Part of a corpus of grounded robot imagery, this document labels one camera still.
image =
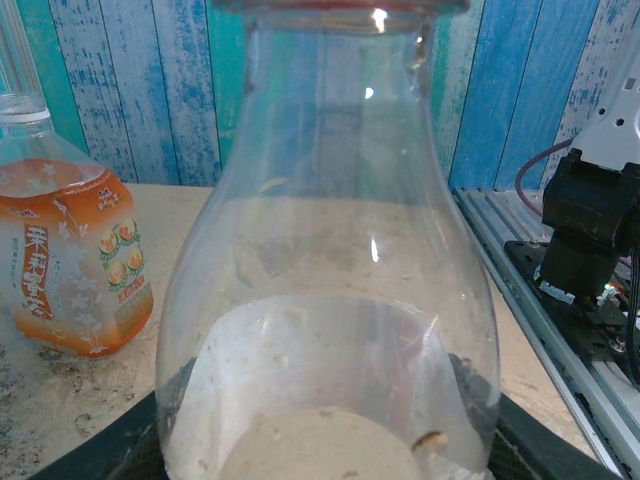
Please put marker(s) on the small circuit board with LEDs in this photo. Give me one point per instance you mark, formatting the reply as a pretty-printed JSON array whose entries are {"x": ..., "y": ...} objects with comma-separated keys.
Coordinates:
[{"x": 610, "y": 292}]

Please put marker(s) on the clear bottle with orange label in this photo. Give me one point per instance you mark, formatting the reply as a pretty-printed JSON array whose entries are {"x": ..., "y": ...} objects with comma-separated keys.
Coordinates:
[{"x": 75, "y": 240}]

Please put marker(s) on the aluminium corner post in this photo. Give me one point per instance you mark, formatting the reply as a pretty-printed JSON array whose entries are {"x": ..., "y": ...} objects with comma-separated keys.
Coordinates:
[{"x": 15, "y": 45}]

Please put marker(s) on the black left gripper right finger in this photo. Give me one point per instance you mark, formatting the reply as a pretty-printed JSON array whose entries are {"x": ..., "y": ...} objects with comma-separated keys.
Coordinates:
[{"x": 525, "y": 450}]

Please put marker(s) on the aluminium mounting rail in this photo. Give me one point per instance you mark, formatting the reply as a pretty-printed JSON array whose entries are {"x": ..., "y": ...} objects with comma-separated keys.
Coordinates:
[{"x": 487, "y": 215}]

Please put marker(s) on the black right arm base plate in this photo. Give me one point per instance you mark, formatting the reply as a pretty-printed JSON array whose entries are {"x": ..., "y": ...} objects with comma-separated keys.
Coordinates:
[{"x": 575, "y": 325}]

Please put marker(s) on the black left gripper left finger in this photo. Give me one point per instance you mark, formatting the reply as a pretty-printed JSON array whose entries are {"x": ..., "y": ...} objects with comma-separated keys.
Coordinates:
[{"x": 115, "y": 450}]

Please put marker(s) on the clear bottle with red label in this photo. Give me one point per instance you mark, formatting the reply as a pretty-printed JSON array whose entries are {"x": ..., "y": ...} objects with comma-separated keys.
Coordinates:
[{"x": 325, "y": 225}]

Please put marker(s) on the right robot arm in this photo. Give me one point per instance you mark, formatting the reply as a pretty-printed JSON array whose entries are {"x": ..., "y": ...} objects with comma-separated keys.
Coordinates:
[{"x": 585, "y": 210}]

